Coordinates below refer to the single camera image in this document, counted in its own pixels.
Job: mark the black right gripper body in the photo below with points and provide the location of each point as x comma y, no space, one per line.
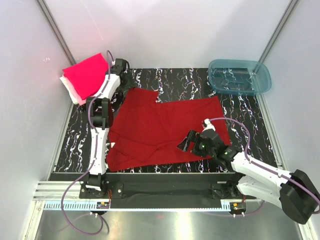
199,148

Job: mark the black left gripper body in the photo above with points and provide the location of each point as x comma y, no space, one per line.
128,84

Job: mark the dark red t-shirt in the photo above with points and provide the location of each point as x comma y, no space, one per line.
145,132

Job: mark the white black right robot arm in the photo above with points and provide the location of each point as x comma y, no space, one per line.
293,192

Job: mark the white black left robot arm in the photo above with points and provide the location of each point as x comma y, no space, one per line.
100,119

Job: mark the folded magenta t-shirt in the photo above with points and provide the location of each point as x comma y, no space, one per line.
87,76

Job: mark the folded light pink t-shirt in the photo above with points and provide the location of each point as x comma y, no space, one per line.
81,101

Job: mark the folded white t-shirt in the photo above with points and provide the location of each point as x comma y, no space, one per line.
71,91

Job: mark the right small electronics board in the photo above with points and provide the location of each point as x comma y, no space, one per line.
238,206

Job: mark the small electronics board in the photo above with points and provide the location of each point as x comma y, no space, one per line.
102,205
238,206

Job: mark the teal translucent plastic bin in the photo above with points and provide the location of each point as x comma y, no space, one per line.
237,77

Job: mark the left small electronics board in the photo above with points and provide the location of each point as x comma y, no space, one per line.
102,205

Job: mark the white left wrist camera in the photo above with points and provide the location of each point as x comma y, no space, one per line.
119,65

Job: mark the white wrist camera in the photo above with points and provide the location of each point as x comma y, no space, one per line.
207,125
119,65

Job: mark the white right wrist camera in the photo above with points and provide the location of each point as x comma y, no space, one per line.
207,125

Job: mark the left aluminium frame post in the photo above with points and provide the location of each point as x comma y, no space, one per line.
56,30

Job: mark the aluminium frame post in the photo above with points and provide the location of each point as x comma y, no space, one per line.
56,30
278,29

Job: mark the white slotted cable duct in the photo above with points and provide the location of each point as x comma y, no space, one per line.
223,206

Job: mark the right aluminium frame post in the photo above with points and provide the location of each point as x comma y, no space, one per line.
278,29

